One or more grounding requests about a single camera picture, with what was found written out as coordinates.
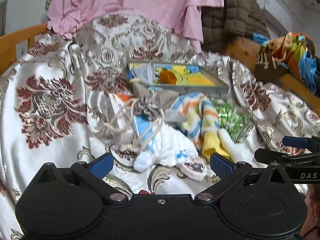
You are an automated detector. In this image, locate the wooden bed rail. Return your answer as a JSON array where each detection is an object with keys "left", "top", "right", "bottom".
[{"left": 0, "top": 23, "right": 49, "bottom": 75}]

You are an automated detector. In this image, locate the beige drawstring pouch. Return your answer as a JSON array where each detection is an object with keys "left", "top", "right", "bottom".
[{"left": 104, "top": 82, "right": 179, "bottom": 153}]

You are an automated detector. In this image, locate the metal tray with cartoon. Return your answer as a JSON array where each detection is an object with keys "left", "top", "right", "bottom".
[{"left": 127, "top": 61, "right": 229, "bottom": 96}]

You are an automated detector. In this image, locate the white orange medicine box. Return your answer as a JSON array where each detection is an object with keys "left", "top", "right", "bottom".
[{"left": 106, "top": 93, "right": 135, "bottom": 151}]

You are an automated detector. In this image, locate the wooden side frame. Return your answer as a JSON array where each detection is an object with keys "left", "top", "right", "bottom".
[{"left": 225, "top": 37, "right": 319, "bottom": 114}]

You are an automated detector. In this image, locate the grey cloth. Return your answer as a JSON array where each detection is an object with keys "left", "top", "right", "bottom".
[{"left": 130, "top": 63, "right": 156, "bottom": 85}]

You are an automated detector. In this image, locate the brown quilted jacket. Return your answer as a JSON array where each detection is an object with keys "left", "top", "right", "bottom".
[{"left": 201, "top": 0, "right": 270, "bottom": 54}]

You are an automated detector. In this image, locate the striped yellow cuff sock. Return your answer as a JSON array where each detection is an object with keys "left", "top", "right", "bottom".
[{"left": 171, "top": 92, "right": 230, "bottom": 160}]

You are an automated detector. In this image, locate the floral satin bedspread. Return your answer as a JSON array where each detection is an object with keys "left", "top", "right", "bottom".
[{"left": 1, "top": 14, "right": 319, "bottom": 239}]

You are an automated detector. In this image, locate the colourful clothes pile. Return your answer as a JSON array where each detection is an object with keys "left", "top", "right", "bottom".
[{"left": 252, "top": 32, "right": 319, "bottom": 97}]

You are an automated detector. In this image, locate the white blue baby sock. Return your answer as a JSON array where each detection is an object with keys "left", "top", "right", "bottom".
[{"left": 133, "top": 116, "right": 206, "bottom": 181}]

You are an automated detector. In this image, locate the pink hanging sheet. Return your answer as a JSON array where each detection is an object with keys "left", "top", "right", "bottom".
[{"left": 47, "top": 0, "right": 224, "bottom": 52}]

